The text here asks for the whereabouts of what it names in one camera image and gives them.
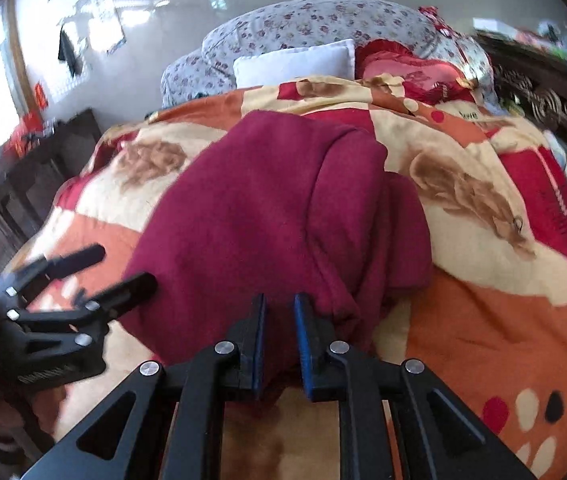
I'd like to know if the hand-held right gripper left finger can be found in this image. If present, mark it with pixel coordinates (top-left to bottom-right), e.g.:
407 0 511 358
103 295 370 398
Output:
21 294 268 480

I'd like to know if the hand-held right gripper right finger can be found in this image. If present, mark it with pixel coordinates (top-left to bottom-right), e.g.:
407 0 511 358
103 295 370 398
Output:
293 294 539 480

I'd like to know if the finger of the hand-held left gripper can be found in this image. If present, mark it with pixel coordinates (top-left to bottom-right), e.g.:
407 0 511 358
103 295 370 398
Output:
8 272 158 347
0 244 106 311

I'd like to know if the maroon fleece garment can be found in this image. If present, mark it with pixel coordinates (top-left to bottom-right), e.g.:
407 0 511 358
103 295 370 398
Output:
114 110 434 396

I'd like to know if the dark wooden cabinet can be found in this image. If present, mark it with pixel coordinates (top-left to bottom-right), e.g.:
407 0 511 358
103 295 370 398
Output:
0 107 105 267

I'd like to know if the red box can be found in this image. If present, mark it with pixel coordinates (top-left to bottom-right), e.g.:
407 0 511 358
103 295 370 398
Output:
6 112 45 157

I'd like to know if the orange red printed blanket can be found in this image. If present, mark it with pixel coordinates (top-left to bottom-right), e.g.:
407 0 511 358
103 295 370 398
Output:
11 76 567 480

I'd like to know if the dark hanging cloth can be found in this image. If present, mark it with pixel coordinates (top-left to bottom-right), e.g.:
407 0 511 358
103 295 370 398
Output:
58 24 81 79

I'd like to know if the floral pillow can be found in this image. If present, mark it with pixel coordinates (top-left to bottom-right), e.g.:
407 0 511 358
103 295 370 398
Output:
160 54 238 109

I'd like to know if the white pillow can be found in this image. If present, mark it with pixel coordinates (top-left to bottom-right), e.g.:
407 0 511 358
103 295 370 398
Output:
234 39 357 89

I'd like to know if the red satin pillow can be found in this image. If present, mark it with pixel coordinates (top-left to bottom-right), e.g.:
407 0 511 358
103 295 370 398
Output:
355 37 480 107

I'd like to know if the floral quilt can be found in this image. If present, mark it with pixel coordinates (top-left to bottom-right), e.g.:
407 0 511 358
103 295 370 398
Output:
201 0 495 107

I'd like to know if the carved dark wooden headboard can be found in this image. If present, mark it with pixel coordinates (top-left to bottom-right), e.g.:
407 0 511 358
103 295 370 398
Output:
473 32 567 188

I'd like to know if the small clutter on headboard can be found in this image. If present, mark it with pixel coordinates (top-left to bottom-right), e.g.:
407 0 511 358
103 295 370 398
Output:
472 16 567 73

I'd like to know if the wall calendar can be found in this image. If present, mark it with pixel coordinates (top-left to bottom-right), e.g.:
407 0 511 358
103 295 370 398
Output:
90 0 128 57

